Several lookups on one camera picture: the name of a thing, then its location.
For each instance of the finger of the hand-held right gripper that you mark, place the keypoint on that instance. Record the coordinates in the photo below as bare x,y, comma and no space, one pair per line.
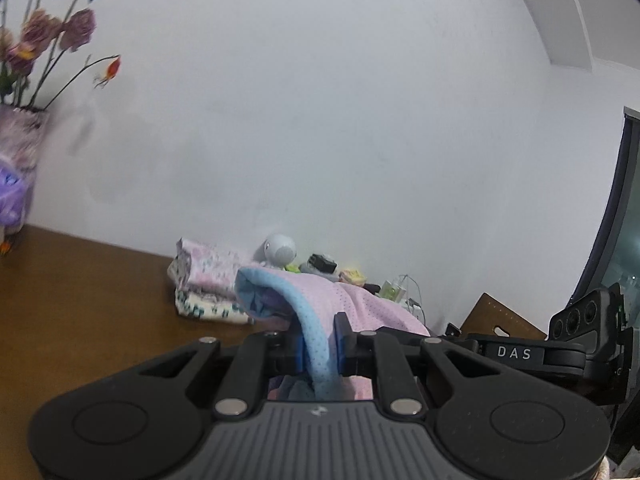
453,330

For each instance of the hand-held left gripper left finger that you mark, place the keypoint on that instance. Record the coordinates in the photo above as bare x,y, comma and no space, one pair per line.
298,355

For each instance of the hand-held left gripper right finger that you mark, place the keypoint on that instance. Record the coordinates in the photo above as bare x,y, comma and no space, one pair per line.
339,355

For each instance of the pink blue mesh vest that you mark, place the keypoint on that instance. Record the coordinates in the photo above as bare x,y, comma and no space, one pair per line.
360,305

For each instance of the white power strip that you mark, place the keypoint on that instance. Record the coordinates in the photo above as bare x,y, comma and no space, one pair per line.
412,305

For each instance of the black labelled box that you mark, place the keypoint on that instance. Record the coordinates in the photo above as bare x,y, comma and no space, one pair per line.
372,287

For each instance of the grey tin box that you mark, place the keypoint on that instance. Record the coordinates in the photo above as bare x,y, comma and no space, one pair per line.
330,277

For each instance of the cream yellow round box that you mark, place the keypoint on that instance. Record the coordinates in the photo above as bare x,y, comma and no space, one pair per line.
352,276

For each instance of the green white small box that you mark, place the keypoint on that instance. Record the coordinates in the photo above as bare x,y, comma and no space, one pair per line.
294,267

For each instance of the black charger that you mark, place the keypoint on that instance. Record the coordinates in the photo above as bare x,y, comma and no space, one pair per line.
320,262

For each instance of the green flower folded cloth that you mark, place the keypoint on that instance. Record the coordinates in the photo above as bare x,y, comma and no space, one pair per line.
210,310

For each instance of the white robot speaker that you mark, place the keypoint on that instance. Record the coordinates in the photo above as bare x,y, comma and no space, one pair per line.
280,250

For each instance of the pink floral folded cloth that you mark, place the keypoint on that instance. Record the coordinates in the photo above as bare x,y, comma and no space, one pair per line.
210,270

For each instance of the small orange flower piece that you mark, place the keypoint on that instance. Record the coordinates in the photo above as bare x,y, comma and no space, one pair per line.
6,247

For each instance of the vase of dried roses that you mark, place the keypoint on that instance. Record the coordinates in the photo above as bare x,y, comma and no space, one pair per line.
20,135

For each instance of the dried rose bouquet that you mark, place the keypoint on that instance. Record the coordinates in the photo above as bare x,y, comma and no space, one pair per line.
80,25

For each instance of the dark window frame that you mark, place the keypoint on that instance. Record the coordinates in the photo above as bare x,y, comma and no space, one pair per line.
607,220

